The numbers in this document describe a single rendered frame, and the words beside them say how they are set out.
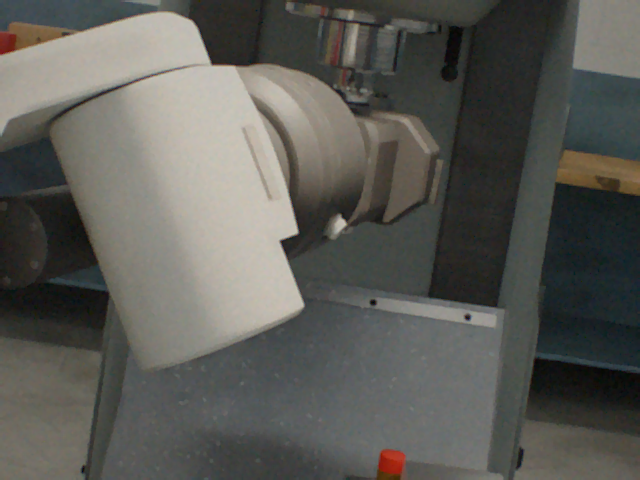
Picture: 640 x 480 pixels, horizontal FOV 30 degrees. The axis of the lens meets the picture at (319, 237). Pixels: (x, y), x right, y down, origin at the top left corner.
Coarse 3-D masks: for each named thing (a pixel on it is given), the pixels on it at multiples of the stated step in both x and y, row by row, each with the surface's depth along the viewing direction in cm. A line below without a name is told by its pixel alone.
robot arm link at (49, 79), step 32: (96, 32) 41; (128, 32) 42; (160, 32) 42; (192, 32) 44; (0, 64) 40; (32, 64) 40; (64, 64) 41; (96, 64) 41; (128, 64) 41; (160, 64) 42; (192, 64) 43; (0, 96) 40; (32, 96) 40; (64, 96) 40; (0, 128) 39; (32, 128) 43
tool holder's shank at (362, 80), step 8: (336, 72) 65; (344, 72) 65; (352, 72) 64; (360, 72) 64; (368, 72) 64; (336, 80) 65; (344, 80) 65; (352, 80) 65; (360, 80) 65; (368, 80) 65; (376, 80) 65; (352, 88) 65; (360, 88) 65; (368, 88) 65
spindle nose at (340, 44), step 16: (320, 32) 64; (336, 32) 63; (352, 32) 63; (368, 32) 63; (384, 32) 63; (400, 32) 64; (320, 48) 64; (336, 48) 63; (352, 48) 63; (368, 48) 63; (384, 48) 63; (400, 48) 64; (336, 64) 63; (352, 64) 63; (368, 64) 63; (384, 64) 64; (400, 64) 65
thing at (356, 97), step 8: (336, 88) 64; (344, 88) 64; (344, 96) 64; (352, 96) 63; (360, 96) 63; (368, 96) 64; (376, 96) 64; (384, 96) 64; (392, 96) 65; (360, 104) 64; (368, 104) 64; (376, 104) 64; (384, 104) 64; (392, 104) 65
